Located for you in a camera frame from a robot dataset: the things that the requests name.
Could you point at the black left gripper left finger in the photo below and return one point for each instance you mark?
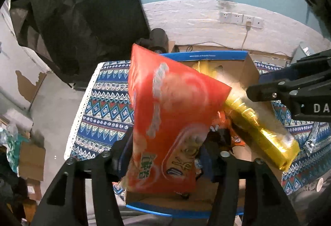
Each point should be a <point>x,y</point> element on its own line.
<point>64,202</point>

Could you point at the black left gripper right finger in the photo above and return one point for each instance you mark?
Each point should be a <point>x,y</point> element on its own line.
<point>265,201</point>

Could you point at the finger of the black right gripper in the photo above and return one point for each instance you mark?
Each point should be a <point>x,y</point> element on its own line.
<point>313,86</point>
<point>304,67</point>

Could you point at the long gold biscuit pack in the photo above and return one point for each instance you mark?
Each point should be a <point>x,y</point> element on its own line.
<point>255,118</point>

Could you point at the orange rice cracker bag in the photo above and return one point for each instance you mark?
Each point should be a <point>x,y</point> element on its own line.
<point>223,125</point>

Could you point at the red snack bag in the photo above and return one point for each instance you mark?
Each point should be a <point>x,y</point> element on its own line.
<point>170,122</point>

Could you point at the light blue trash bin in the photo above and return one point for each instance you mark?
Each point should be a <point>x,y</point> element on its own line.
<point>302,51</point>

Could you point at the blue cardboard box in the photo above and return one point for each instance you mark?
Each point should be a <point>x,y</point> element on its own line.
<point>207,111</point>

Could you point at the blue patterned tablecloth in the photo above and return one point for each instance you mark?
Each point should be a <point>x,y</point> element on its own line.
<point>105,113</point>

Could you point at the small cardboard box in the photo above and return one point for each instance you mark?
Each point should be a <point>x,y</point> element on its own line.
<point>171,45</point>

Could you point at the black speaker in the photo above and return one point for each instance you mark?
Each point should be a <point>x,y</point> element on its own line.
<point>157,41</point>

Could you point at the black hanging cloth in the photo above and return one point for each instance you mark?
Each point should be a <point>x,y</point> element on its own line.
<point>73,36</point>

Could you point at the white wall outlet strip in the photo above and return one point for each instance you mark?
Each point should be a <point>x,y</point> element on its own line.
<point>241,19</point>

